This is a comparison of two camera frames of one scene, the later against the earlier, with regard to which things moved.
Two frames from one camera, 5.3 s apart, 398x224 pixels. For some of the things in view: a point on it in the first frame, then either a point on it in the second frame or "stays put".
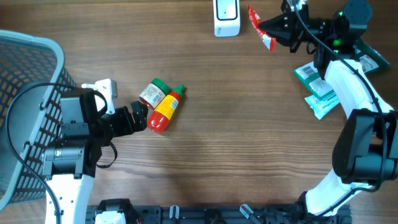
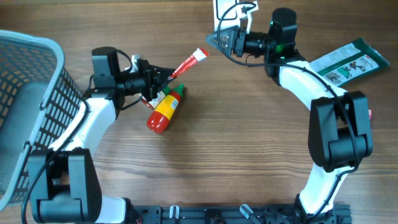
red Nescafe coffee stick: (269, 41) → (198, 55)
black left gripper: (140, 119) → (153, 78)
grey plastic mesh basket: (34, 114) stays put
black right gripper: (286, 32) → (234, 40)
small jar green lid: (153, 93) stays put
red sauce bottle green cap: (160, 117) stays put
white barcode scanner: (226, 16) stays put
